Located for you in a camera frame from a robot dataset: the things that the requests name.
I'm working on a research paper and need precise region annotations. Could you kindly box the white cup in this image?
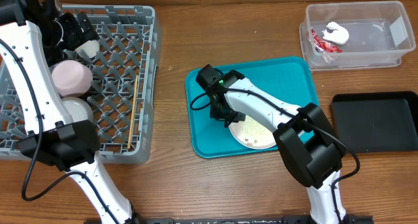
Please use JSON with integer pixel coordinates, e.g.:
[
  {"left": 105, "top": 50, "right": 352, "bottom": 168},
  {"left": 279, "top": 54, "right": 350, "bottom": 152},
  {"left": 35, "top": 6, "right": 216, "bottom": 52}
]
[{"left": 75, "top": 40, "right": 100, "bottom": 58}]

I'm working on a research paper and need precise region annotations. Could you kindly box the large white plate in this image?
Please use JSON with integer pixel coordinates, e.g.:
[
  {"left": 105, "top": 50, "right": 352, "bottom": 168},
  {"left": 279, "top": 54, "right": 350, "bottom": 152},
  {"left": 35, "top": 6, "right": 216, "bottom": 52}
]
[{"left": 229, "top": 116, "right": 276, "bottom": 150}]

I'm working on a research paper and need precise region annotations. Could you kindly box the wooden chopstick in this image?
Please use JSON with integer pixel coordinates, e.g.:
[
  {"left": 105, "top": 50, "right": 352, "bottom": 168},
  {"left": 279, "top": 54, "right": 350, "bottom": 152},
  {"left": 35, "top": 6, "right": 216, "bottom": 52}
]
[{"left": 127, "top": 75, "right": 139, "bottom": 151}]

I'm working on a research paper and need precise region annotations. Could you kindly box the grey plastic dish rack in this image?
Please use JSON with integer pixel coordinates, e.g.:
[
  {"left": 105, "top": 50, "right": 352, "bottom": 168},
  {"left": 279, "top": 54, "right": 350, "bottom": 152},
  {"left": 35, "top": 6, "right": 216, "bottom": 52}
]
[{"left": 1, "top": 5, "right": 161, "bottom": 163}]

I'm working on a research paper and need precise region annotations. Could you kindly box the grey bowl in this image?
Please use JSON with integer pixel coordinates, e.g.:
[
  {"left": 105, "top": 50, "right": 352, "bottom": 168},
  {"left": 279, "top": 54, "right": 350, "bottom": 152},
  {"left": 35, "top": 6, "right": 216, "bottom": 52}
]
[{"left": 62, "top": 97, "right": 93, "bottom": 123}]

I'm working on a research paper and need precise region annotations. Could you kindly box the red snack wrapper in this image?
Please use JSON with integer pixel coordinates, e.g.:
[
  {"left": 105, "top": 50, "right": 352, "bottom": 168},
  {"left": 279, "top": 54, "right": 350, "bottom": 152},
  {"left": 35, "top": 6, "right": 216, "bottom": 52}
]
[{"left": 311, "top": 29, "right": 342, "bottom": 53}]

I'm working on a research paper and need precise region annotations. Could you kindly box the white tissue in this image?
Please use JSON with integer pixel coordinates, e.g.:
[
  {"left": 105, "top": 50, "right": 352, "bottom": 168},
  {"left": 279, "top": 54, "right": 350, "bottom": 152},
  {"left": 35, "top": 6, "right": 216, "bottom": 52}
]
[{"left": 322, "top": 22, "right": 349, "bottom": 45}]

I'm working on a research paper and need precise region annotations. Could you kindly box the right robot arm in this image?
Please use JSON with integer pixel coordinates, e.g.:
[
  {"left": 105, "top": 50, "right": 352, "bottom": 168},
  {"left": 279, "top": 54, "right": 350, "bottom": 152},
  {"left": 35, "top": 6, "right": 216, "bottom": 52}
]
[{"left": 196, "top": 65, "right": 346, "bottom": 223}]

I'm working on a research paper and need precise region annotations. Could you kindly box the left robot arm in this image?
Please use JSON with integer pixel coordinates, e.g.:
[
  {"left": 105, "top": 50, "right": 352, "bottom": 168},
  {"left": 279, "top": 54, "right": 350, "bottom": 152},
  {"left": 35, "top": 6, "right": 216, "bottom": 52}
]
[{"left": 1, "top": 0, "right": 141, "bottom": 223}]

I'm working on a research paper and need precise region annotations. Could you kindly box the teal serving tray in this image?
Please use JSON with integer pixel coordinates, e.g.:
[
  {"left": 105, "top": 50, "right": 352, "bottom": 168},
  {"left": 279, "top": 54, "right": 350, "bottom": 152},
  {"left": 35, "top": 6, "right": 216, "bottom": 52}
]
[{"left": 188, "top": 56, "right": 319, "bottom": 159}]

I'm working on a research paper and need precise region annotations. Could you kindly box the clear plastic storage bin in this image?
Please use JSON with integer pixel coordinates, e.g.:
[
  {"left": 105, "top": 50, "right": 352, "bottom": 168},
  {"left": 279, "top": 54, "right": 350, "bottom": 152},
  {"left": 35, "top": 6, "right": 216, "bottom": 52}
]
[{"left": 299, "top": 1, "right": 416, "bottom": 71}]

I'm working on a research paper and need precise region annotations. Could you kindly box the black plastic tray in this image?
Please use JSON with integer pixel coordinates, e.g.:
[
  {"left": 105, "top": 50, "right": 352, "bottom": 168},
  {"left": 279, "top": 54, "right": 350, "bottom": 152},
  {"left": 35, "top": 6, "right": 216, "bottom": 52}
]
[{"left": 330, "top": 91, "right": 417, "bottom": 153}]

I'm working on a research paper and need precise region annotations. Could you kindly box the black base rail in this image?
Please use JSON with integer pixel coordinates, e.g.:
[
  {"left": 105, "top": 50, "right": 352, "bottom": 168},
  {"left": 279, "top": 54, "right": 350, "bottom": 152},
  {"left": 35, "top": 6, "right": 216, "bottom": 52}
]
[{"left": 84, "top": 216, "right": 375, "bottom": 224}]

